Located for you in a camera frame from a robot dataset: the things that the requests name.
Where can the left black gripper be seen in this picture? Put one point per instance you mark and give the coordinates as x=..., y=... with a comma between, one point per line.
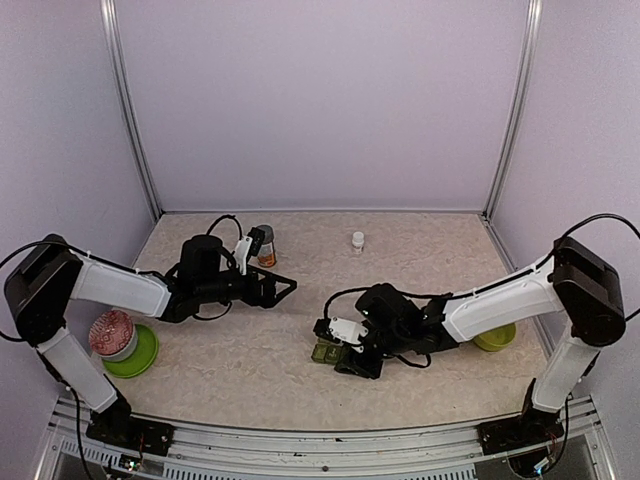
x=267, y=297

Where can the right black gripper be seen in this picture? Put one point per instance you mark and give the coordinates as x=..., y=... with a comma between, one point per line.
x=372, y=372

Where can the orange pill bottle grey cap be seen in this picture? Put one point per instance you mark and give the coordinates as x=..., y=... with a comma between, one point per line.
x=267, y=255

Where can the green weekly pill organizer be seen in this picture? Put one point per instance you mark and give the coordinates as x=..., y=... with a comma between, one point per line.
x=325, y=352

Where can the small white pill bottle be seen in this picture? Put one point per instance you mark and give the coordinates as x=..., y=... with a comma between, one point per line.
x=358, y=241

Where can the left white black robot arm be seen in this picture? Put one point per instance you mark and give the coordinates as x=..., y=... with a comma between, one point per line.
x=54, y=272

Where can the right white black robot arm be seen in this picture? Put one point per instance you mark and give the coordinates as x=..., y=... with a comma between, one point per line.
x=570, y=280

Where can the green bowl right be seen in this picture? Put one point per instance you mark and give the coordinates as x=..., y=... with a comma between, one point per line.
x=497, y=339

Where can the green plate left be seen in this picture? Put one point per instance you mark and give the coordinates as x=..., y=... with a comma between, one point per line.
x=141, y=359

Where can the red patterned round tin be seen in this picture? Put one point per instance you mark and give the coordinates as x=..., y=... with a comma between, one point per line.
x=113, y=336

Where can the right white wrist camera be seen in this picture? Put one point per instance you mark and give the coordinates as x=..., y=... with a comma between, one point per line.
x=339, y=330

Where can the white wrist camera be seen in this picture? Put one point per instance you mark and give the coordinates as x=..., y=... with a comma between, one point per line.
x=339, y=330
x=249, y=246

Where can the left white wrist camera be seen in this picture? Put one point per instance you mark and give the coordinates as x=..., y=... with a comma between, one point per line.
x=249, y=246

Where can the front aluminium rail base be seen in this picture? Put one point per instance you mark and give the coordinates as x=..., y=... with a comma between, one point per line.
x=207, y=451

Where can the left aluminium frame post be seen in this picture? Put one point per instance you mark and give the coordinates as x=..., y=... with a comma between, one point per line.
x=116, y=52

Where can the aluminium frame post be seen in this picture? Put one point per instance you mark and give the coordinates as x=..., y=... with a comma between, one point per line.
x=116, y=52
x=517, y=108

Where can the right aluminium frame post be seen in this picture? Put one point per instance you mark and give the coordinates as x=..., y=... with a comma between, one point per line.
x=517, y=108

